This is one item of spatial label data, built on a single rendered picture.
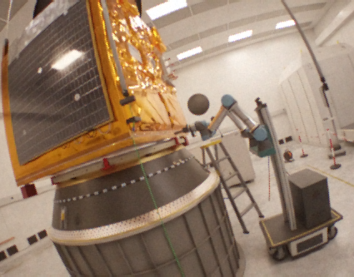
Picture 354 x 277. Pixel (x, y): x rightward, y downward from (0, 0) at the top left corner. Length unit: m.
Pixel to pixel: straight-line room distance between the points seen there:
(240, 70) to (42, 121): 9.04
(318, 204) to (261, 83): 8.11
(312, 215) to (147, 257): 1.71
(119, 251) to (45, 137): 1.12
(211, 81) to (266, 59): 3.00
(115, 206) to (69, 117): 0.77
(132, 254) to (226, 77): 8.96
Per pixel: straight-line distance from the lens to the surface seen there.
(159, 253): 1.63
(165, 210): 1.55
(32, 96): 2.02
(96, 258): 1.74
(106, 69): 1.47
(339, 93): 7.39
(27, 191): 2.39
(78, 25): 1.79
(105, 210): 1.61
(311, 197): 2.25
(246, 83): 9.71
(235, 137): 5.39
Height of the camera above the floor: 1.66
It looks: 2 degrees up
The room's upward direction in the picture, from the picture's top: 18 degrees counter-clockwise
